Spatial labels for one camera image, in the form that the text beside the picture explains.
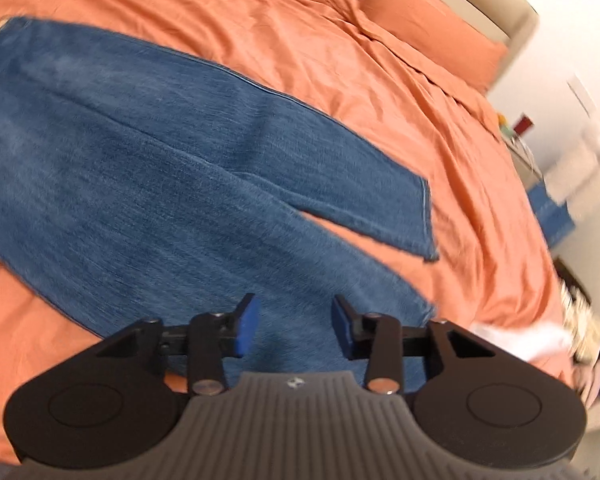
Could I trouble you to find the blue denim jeans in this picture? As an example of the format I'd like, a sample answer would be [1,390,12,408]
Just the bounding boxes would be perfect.
[0,18,437,382]

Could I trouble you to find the orange bed sheet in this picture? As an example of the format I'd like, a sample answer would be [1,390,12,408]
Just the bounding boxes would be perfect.
[0,0,589,466]

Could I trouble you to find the blue storage box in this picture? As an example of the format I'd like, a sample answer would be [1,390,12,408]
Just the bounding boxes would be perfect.
[527,182,576,248]

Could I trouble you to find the white bedside furniture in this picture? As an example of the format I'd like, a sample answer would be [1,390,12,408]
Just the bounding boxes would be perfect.
[543,76,600,221]

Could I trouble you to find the orange pillow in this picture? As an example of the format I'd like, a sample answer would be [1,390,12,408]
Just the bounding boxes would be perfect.
[360,0,507,93]

